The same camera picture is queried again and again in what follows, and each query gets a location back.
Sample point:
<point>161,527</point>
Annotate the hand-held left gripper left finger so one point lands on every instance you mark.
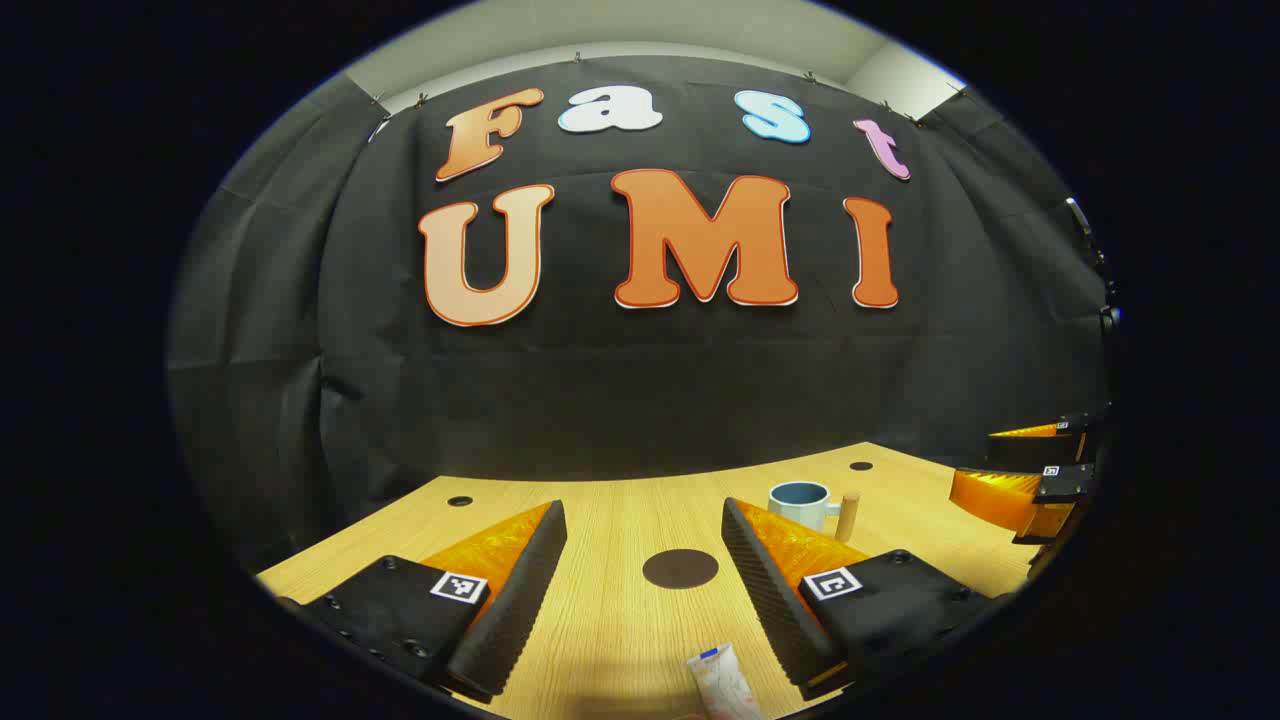
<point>520,590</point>

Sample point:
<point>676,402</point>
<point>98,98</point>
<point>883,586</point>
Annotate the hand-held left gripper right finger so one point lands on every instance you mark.
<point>765,590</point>

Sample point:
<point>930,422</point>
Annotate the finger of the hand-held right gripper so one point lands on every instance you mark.
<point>1040,445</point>
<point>1000,495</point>

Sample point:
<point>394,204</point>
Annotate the dark round coaster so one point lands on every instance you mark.
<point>680,568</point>

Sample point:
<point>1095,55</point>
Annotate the white toothpaste tube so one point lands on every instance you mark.
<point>722,685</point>

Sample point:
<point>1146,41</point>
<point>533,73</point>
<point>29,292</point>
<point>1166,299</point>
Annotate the wooden desktop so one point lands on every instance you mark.
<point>620,640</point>

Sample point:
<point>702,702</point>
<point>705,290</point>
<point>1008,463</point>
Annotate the black backdrop cloth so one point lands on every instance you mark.
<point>600,380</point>

